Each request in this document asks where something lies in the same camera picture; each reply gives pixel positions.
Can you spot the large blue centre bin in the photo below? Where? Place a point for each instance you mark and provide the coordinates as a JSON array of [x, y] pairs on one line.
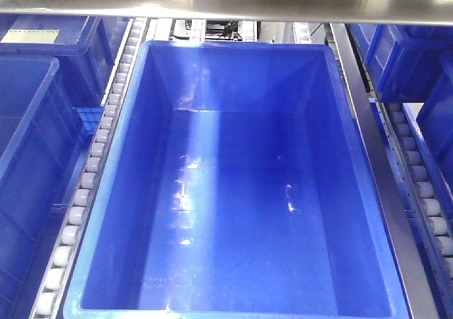
[[236, 187]]

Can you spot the blue bin left rear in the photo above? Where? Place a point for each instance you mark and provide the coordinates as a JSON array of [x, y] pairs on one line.
[[85, 47]]

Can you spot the blue bin left front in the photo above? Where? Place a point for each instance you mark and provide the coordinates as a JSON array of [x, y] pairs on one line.
[[39, 132]]

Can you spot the blue bin right rear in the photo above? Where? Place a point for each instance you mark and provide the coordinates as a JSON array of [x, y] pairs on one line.
[[402, 60]]

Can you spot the left white roller track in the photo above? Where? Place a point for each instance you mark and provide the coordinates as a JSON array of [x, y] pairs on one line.
[[51, 291]]

